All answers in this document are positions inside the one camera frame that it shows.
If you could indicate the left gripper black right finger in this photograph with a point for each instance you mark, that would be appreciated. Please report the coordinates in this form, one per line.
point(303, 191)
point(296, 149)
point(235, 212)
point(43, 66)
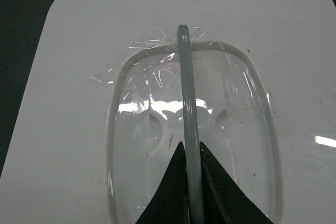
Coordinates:
point(224, 201)

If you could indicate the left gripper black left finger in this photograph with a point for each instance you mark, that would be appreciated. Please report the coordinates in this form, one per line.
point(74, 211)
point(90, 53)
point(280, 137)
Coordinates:
point(170, 202)

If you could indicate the grey lid handle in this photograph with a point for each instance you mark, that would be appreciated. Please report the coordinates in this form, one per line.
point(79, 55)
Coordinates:
point(191, 137)

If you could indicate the white box lid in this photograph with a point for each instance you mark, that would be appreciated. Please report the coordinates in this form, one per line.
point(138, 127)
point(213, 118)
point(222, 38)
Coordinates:
point(102, 115)

